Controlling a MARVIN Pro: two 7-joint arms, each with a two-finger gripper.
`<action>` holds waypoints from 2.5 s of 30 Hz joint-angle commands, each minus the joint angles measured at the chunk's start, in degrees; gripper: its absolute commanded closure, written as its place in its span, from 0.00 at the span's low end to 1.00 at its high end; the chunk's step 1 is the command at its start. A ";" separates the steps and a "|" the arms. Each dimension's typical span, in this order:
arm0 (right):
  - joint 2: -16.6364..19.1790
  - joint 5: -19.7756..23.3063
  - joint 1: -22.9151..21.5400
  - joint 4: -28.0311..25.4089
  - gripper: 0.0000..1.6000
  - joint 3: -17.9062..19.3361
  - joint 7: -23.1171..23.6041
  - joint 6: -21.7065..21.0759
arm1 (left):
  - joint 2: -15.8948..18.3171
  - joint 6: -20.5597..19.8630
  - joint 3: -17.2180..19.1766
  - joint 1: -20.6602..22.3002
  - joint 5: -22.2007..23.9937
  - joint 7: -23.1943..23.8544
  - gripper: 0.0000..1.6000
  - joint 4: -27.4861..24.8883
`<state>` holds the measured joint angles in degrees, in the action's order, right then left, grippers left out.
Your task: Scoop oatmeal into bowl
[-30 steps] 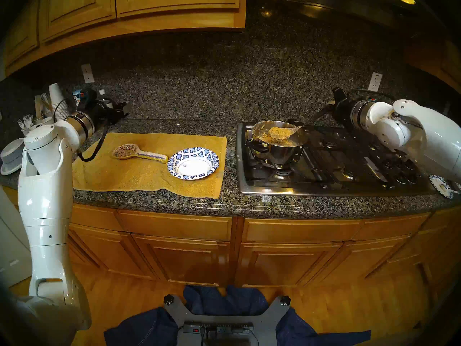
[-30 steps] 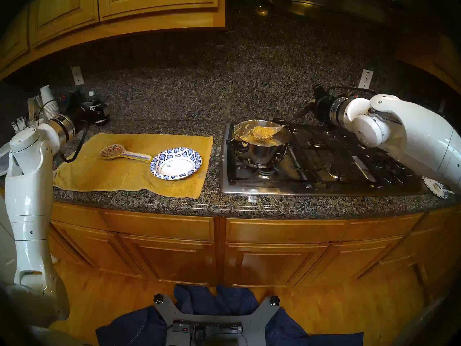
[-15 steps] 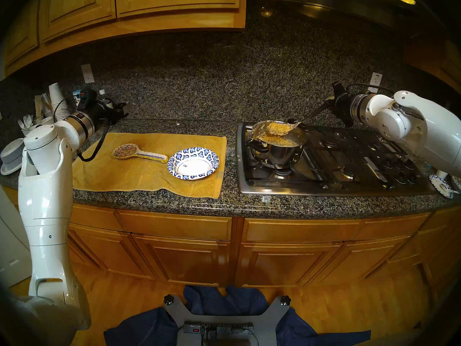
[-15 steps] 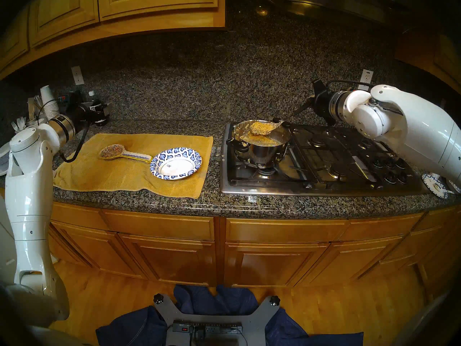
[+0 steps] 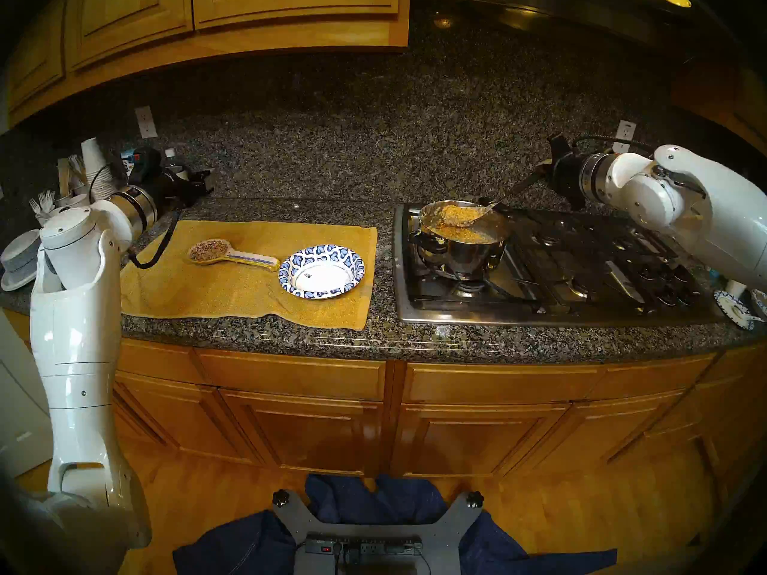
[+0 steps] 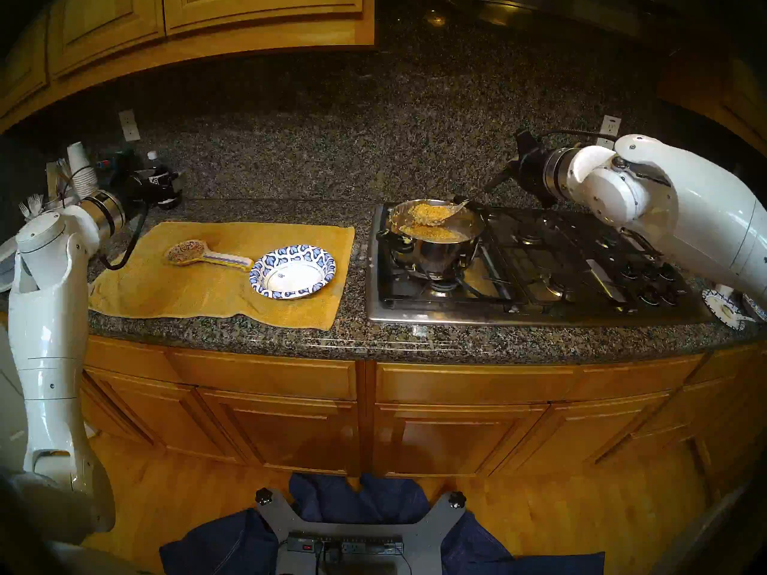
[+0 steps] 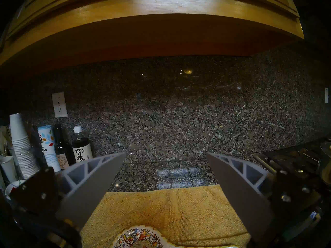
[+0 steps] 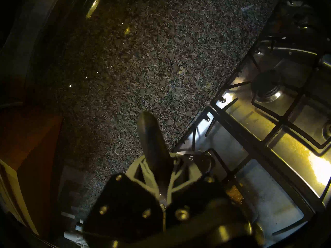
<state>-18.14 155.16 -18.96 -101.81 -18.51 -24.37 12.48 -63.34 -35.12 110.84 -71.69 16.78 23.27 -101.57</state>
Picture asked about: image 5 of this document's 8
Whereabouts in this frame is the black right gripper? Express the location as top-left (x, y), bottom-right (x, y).
top-left (536, 134), bottom-right (592, 213)

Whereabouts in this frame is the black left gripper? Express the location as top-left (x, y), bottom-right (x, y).
top-left (147, 167), bottom-right (218, 212)

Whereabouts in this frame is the black serving spoon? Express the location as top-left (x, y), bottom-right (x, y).
top-left (440, 161), bottom-right (553, 227)

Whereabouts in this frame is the patterned ceramic spoon rest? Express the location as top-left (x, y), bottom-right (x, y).
top-left (186, 238), bottom-right (281, 273)

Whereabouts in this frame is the cooked oatmeal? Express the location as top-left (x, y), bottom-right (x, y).
top-left (428, 204), bottom-right (498, 245)

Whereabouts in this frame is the blue patterned paper bowl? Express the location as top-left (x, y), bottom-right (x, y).
top-left (278, 244), bottom-right (366, 299)

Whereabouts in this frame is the grey ceramic bowl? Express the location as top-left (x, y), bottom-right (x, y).
top-left (0, 229), bottom-right (41, 275)

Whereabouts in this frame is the steel gas cooktop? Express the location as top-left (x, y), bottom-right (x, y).
top-left (392, 204), bottom-right (726, 327)

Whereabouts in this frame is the stack of white paper cups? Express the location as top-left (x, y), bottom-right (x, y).
top-left (81, 138), bottom-right (120, 202)

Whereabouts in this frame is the yellow cloth mat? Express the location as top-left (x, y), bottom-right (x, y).
top-left (120, 219), bottom-right (378, 331)

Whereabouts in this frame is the stainless steel pot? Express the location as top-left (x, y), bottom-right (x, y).
top-left (407, 199), bottom-right (515, 281)

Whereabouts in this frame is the steel range hood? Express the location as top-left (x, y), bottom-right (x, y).
top-left (413, 0), bottom-right (720, 47)

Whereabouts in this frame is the small blue patterned saucer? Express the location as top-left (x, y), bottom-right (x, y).
top-left (713, 289), bottom-right (757, 331)

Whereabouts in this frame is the wooden base cabinet row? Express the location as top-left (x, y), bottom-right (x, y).
top-left (0, 307), bottom-right (767, 509)

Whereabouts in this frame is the dark blue cloth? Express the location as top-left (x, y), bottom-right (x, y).
top-left (173, 473), bottom-right (618, 575)

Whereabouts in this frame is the grey power strip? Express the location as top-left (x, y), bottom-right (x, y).
top-left (306, 535), bottom-right (423, 559)

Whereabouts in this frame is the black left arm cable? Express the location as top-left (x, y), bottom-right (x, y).
top-left (89, 159), bottom-right (183, 270)

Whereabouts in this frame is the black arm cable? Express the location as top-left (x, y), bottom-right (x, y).
top-left (572, 134), bottom-right (657, 155)
top-left (89, 159), bottom-right (183, 270)

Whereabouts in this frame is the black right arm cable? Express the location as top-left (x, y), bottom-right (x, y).
top-left (572, 134), bottom-right (657, 155)

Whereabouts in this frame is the narrow wooden wall cabinet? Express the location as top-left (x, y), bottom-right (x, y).
top-left (671, 59), bottom-right (767, 155)

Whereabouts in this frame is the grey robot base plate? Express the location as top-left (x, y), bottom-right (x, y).
top-left (273, 490), bottom-right (485, 575)

